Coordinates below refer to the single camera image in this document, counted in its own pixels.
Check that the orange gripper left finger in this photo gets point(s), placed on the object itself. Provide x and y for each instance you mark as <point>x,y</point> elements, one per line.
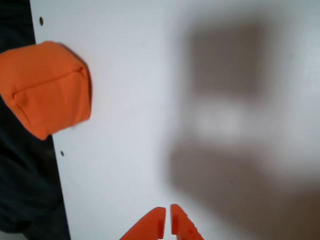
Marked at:
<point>150,225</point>

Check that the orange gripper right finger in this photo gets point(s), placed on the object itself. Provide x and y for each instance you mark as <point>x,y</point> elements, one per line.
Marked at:
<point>182,225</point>

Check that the orange bean bag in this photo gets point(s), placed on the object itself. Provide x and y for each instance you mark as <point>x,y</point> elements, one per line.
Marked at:
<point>47,90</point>

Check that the person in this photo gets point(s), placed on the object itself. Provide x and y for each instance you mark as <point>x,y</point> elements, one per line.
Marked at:
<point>22,175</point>

